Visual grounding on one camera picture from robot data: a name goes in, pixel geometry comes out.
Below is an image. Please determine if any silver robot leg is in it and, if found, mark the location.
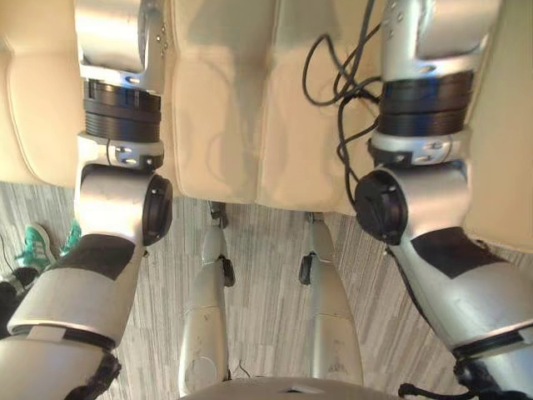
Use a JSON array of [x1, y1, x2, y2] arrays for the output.
[[298, 210, 364, 388], [177, 199, 237, 398]]

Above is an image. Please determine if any thin black cable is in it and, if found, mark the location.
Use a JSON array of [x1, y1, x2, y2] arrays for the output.
[[301, 0, 389, 197]]

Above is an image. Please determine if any cream leather sofa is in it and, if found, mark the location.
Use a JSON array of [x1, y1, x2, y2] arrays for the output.
[[0, 0, 533, 256]]

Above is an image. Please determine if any silver robot torso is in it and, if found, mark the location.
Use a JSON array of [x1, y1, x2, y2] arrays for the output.
[[177, 376, 401, 400]]

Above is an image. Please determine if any silver left robot leg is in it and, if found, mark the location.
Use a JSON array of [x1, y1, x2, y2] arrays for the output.
[[177, 199, 237, 398]]

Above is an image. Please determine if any silver right robot leg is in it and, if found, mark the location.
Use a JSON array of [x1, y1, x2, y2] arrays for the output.
[[298, 210, 364, 388]]

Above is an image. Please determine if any green white sneaker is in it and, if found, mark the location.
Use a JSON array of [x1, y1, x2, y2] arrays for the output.
[[13, 222, 56, 273], [57, 219, 84, 258]]

